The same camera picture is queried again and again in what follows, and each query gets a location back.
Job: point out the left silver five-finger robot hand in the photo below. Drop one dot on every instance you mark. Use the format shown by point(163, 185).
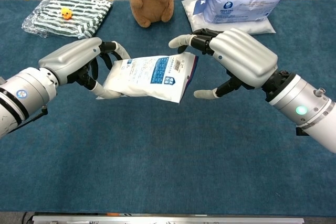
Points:
point(71, 56)

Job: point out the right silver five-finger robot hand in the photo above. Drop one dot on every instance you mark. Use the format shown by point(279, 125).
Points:
point(244, 56)

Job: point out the white blue small package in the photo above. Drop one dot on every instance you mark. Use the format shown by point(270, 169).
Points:
point(147, 79)

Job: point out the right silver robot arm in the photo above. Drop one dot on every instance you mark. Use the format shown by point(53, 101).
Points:
point(302, 103)

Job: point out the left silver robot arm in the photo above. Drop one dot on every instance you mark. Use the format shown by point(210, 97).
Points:
point(26, 95)

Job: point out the white frosted plastic bag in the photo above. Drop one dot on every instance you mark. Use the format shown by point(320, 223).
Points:
point(262, 26)

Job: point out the striped garment in clear bag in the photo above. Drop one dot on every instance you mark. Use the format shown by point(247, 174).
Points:
point(86, 16)

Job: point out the small yellow duck toy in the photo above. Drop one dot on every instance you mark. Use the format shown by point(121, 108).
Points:
point(67, 13)

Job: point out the brown capybara plush toy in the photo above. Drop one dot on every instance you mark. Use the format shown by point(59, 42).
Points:
point(152, 3)

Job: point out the blue felt table mat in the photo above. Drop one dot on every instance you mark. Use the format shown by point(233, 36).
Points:
point(168, 155)

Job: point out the aluminium table edge rail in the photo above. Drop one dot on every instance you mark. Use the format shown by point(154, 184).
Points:
point(168, 220)

